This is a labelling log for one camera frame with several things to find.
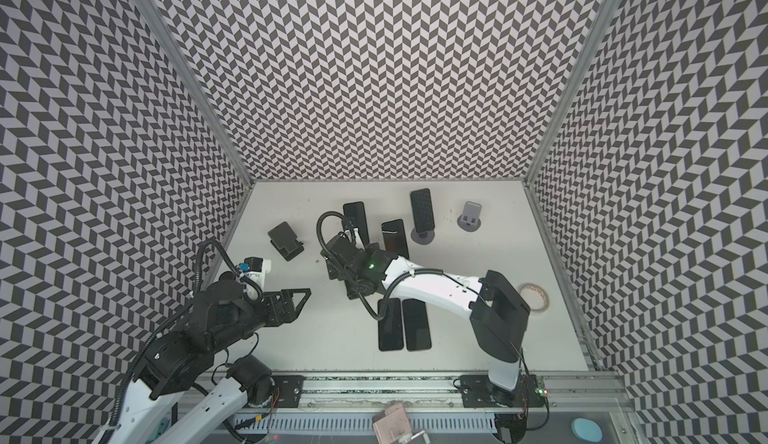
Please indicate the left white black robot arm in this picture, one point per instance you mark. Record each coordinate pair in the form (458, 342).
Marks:
(228, 305)

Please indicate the teal round object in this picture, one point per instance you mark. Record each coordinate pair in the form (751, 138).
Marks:
(587, 430)

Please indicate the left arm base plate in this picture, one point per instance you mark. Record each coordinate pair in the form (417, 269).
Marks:
(287, 390)

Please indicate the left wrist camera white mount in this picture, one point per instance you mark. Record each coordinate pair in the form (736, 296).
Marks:
(254, 270)

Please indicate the tape roll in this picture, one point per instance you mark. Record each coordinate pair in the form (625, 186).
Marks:
(535, 297)

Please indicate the pink box at front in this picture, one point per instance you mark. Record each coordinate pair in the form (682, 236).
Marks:
(392, 426)

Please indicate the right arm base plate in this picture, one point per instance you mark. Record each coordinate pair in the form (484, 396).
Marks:
(476, 391)

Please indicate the aluminium front rail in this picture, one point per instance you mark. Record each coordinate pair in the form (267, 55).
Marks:
(434, 391)

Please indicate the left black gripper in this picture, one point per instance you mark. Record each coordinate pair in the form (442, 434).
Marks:
(271, 302)

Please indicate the grey round phone stand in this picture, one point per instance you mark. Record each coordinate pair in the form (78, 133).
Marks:
(469, 220)

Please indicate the black stand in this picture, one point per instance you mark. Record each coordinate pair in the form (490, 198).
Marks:
(355, 291)
(285, 241)

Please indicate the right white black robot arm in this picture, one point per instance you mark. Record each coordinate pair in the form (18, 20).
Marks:
(496, 311)

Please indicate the grey stand under back phone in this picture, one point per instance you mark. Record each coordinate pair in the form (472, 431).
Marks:
(422, 238)

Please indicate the black phone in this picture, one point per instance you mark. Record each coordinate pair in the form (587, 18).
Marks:
(395, 239)
(416, 325)
(355, 213)
(390, 328)
(422, 210)

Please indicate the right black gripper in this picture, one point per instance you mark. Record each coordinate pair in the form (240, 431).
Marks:
(339, 255)

